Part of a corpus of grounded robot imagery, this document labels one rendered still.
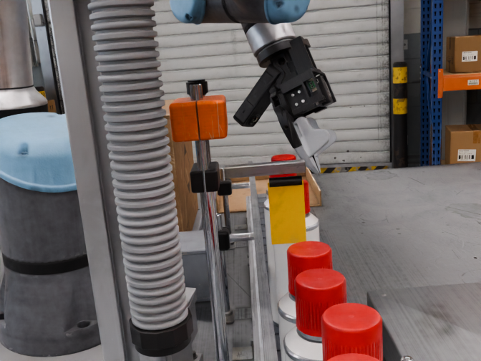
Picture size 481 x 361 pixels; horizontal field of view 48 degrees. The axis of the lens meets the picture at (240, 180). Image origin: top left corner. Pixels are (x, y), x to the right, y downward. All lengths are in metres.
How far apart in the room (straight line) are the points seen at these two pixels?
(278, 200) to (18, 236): 0.27
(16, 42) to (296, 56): 0.42
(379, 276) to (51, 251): 0.58
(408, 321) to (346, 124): 4.07
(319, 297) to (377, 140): 4.46
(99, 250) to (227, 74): 4.43
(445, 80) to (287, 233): 3.63
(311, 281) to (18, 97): 0.45
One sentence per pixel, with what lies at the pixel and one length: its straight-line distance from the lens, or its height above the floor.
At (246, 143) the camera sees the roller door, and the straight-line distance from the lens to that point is 4.86.
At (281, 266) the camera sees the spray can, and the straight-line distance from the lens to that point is 0.60.
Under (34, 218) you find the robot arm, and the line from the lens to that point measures 0.57.
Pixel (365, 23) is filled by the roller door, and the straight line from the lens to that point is 4.70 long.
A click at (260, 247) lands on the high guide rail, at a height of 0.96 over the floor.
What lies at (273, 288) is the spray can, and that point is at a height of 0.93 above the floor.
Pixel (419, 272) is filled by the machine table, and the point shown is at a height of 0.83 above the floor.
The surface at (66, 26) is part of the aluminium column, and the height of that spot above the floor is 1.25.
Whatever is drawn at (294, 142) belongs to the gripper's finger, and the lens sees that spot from 0.86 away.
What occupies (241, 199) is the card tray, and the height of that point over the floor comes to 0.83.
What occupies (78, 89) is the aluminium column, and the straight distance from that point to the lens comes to 0.39.
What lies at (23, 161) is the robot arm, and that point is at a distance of 0.56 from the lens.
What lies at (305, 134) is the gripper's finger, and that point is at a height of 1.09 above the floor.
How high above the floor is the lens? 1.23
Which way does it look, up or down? 14 degrees down
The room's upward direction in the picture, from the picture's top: 5 degrees counter-clockwise
